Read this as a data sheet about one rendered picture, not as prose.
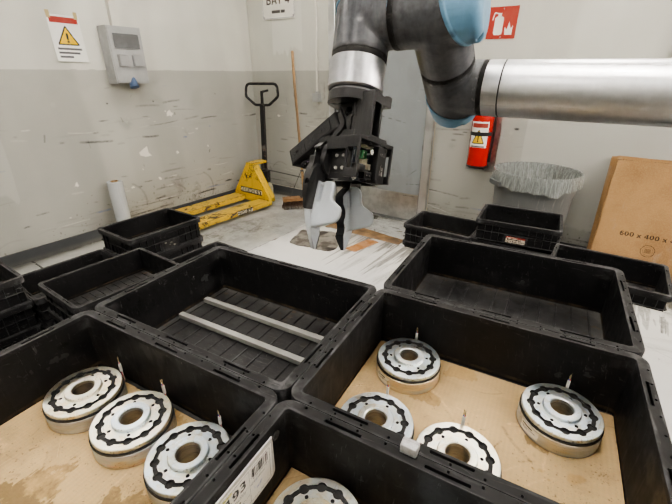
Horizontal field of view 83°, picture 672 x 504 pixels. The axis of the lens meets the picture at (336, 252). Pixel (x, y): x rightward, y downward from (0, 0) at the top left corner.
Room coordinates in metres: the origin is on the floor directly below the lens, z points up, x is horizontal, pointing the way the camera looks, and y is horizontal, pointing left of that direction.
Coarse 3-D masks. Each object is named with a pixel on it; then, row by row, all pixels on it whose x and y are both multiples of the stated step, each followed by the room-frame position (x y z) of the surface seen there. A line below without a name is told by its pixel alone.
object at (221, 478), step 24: (288, 408) 0.33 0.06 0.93; (312, 408) 0.33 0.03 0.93; (264, 432) 0.30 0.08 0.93; (336, 432) 0.30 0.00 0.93; (360, 432) 0.30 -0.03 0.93; (240, 456) 0.28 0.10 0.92; (384, 456) 0.27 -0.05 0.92; (408, 456) 0.27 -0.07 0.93; (216, 480) 0.24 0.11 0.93; (456, 480) 0.24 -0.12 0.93
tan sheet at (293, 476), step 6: (288, 474) 0.32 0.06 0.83; (294, 474) 0.32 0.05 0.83; (300, 474) 0.32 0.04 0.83; (282, 480) 0.31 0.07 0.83; (288, 480) 0.31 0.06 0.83; (294, 480) 0.31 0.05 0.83; (282, 486) 0.30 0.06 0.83; (288, 486) 0.30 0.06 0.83; (276, 492) 0.29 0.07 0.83; (270, 498) 0.29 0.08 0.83; (276, 498) 0.29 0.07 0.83
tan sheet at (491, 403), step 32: (352, 384) 0.47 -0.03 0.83; (448, 384) 0.47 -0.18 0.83; (480, 384) 0.47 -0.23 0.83; (512, 384) 0.47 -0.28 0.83; (416, 416) 0.41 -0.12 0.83; (448, 416) 0.41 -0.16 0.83; (480, 416) 0.41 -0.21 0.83; (512, 416) 0.41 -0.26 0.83; (608, 416) 0.41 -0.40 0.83; (512, 448) 0.35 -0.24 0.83; (608, 448) 0.35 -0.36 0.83; (512, 480) 0.31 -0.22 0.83; (544, 480) 0.31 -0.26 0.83; (576, 480) 0.31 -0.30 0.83; (608, 480) 0.31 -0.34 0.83
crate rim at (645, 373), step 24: (360, 312) 0.53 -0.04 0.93; (456, 312) 0.53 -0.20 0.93; (336, 336) 0.47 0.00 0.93; (552, 336) 0.46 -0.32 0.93; (648, 384) 0.37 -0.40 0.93; (336, 408) 0.33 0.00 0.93; (648, 408) 0.33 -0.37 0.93; (384, 432) 0.30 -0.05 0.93; (432, 456) 0.27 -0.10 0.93; (480, 480) 0.24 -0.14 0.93; (504, 480) 0.24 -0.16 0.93
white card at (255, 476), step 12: (264, 444) 0.29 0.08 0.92; (264, 456) 0.29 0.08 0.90; (252, 468) 0.27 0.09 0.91; (264, 468) 0.29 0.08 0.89; (240, 480) 0.25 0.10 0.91; (252, 480) 0.27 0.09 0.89; (264, 480) 0.28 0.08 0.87; (228, 492) 0.24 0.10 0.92; (240, 492) 0.25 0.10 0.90; (252, 492) 0.27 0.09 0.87
